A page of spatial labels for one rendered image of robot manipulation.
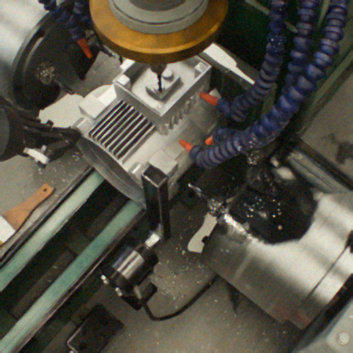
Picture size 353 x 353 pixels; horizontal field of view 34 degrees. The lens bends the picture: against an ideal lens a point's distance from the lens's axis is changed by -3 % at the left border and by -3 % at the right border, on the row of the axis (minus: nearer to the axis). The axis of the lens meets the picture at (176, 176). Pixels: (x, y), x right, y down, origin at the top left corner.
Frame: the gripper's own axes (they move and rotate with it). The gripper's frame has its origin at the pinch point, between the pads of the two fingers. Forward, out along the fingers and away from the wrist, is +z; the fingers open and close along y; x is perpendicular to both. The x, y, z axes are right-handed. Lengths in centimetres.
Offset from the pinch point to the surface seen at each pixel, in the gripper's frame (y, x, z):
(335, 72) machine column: -23, -34, 39
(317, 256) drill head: -41.4, -9.7, -0.3
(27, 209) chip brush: 8.9, 22.9, 21.1
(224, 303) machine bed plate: -33.4, 13.6, 27.3
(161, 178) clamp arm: -20.5, -7.7, -12.3
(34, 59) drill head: 14.7, -6.2, 3.9
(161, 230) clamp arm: -20.8, 2.1, 2.4
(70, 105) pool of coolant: 19.2, 3.2, 33.1
